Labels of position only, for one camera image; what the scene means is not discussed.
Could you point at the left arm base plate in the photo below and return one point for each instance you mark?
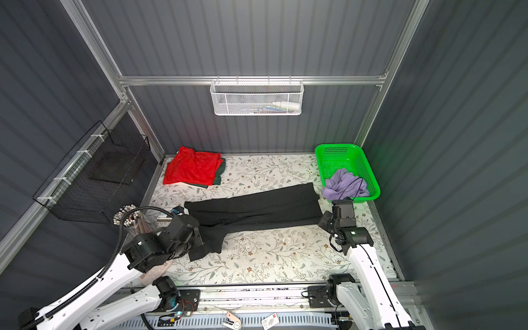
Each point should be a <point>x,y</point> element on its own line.
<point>187,300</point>

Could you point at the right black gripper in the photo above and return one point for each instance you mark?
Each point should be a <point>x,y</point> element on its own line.
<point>324,221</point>

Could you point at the white tag card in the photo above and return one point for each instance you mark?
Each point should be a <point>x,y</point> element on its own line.
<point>231,322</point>
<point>270,321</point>

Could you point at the floral table mat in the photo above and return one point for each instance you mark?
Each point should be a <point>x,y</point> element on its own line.
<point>286,255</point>

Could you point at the aluminium front rail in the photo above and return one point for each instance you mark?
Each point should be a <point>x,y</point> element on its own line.
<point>216,298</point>

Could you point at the dark green folded t shirt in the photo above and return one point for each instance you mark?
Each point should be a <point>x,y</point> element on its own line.
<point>218,174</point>

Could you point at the black wire basket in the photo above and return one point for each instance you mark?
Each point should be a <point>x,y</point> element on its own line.
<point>113,171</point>

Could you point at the red folded t shirt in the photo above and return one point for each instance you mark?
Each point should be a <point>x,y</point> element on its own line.
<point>193,167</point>

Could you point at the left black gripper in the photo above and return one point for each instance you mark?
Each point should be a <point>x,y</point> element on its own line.
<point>196,233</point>

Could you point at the green plastic basket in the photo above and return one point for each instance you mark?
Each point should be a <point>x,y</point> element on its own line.
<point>333,157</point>

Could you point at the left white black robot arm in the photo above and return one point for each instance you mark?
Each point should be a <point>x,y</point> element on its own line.
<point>85,307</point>

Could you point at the cup of pens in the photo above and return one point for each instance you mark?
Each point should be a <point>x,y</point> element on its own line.
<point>128,220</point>

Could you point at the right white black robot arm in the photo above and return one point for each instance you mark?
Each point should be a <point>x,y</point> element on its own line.
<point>371,301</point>

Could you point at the white tag card right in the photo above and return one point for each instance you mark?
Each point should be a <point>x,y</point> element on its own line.
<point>270,321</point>

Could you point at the purple t shirt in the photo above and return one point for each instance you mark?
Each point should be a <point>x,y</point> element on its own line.
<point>345,185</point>

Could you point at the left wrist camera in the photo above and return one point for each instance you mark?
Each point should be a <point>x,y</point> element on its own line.
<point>178,210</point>

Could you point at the white tag card left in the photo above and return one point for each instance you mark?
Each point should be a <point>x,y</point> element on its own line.
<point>231,322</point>

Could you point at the white spray bottle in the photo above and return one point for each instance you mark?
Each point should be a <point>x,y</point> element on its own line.
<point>290,107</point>

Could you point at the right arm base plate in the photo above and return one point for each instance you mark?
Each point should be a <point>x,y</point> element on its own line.
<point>321,296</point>

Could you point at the black t shirt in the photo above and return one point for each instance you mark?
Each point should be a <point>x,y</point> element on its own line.
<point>279,208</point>

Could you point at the white wire mesh basket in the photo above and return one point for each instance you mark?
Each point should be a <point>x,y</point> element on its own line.
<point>255,98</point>

